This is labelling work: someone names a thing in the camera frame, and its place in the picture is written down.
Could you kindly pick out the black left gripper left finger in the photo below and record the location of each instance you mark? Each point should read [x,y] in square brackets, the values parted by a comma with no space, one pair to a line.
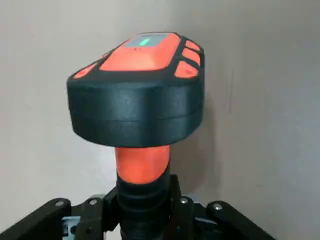
[37,217]

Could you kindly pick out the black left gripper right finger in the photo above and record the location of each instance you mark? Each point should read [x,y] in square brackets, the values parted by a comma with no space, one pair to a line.
[237,225]

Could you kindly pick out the orange black barcode scanner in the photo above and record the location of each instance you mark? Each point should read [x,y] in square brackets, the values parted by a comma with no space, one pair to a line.
[135,107]

